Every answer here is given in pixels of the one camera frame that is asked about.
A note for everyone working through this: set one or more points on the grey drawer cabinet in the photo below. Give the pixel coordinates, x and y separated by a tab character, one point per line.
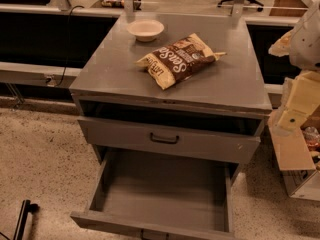
196	91

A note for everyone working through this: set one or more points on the grey open bottom drawer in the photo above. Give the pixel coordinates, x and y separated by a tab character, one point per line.
160	197

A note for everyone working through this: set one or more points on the brown chip bag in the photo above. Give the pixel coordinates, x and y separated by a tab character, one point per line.
174	63

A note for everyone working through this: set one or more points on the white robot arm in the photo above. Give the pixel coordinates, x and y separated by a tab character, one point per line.
302	45

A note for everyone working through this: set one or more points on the cardboard box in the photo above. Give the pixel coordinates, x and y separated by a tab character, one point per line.
301	178

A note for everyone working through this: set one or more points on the white bowl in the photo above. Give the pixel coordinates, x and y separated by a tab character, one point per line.
145	30

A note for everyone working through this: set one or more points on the black stand on floor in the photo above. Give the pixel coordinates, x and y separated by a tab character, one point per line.
27	207

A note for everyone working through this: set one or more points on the red packaged item in box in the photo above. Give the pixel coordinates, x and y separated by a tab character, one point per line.
312	138

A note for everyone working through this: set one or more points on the black drawer handle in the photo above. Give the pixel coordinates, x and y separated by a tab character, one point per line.
163	139

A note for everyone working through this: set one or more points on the grey middle drawer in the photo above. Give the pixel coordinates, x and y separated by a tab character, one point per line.
192	143

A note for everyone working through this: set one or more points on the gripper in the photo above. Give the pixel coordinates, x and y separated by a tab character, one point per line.
306	43

